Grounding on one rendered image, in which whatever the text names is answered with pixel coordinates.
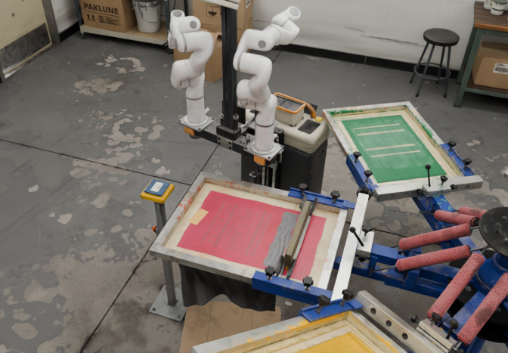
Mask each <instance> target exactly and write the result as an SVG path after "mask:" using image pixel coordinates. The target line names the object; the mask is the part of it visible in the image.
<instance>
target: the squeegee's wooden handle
mask: <svg viewBox="0 0 508 353"><path fill-rule="evenodd" d="M310 208H311V202H309V201H305V203H304V205H303V207H302V211H301V213H300V215H299V219H298V221H297V223H296V226H295V229H294V232H293V235H292V236H291V239H290V242H289V245H288V247H287V250H286V253H285V256H284V266H287V267H290V266H291V264H292V261H293V257H294V255H295V253H296V249H297V246H298V245H299V241H300V238H301V236H302V232H303V230H304V227H305V224H306V222H307V219H308V217H309V214H310Z"/></svg>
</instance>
